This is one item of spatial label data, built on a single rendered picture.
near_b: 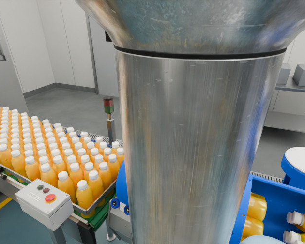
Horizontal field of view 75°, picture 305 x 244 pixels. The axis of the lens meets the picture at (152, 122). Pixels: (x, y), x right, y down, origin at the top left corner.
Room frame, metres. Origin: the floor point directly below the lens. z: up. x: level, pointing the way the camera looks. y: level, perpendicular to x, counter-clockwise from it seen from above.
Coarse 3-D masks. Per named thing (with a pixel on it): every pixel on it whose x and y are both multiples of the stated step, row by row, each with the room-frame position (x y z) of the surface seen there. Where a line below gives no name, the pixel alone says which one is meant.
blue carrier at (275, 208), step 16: (256, 176) 0.53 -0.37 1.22; (256, 192) 0.58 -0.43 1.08; (272, 192) 0.56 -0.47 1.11; (288, 192) 0.53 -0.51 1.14; (304, 192) 0.45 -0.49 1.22; (240, 208) 0.41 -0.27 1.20; (272, 208) 0.54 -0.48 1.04; (288, 208) 0.52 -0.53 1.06; (304, 208) 0.51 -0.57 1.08; (240, 224) 0.38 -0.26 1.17; (272, 224) 0.51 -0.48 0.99; (288, 224) 0.50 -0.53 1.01
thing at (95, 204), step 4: (116, 180) 0.76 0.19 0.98; (112, 184) 0.73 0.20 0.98; (108, 188) 0.71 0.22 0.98; (112, 188) 0.73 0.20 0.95; (104, 192) 0.68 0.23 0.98; (108, 192) 0.70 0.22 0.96; (100, 196) 0.66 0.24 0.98; (104, 196) 0.67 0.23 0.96; (96, 200) 0.63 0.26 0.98; (100, 200) 0.65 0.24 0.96; (92, 204) 0.61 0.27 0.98; (96, 204) 0.63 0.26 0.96; (88, 208) 0.59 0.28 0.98; (92, 208) 0.60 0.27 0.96; (88, 212) 0.58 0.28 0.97
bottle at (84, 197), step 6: (78, 192) 0.61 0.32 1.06; (84, 192) 0.61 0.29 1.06; (90, 192) 0.62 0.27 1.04; (78, 198) 0.60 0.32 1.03; (84, 198) 0.60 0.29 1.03; (90, 198) 0.61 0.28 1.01; (78, 204) 0.61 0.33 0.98; (84, 204) 0.60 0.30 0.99; (90, 204) 0.61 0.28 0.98; (84, 216) 0.60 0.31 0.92; (90, 216) 0.60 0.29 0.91
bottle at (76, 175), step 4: (80, 168) 0.76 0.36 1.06; (72, 172) 0.73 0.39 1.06; (76, 172) 0.73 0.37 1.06; (80, 172) 0.74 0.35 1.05; (72, 176) 0.72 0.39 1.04; (76, 176) 0.72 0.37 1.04; (80, 176) 0.73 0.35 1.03; (72, 180) 0.72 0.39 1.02; (76, 180) 0.72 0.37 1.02; (80, 180) 0.73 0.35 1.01; (76, 184) 0.72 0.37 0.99; (76, 188) 0.72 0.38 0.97
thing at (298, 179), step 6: (282, 162) 0.89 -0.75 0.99; (288, 162) 0.85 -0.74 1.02; (282, 168) 0.87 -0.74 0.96; (288, 168) 0.83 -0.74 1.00; (294, 168) 0.80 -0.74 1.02; (288, 174) 0.82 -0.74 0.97; (294, 174) 0.79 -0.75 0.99; (300, 174) 0.77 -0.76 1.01; (288, 180) 0.97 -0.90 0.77; (294, 180) 0.78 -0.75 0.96; (300, 180) 0.76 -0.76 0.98; (294, 186) 0.77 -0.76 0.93; (300, 186) 0.75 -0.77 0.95
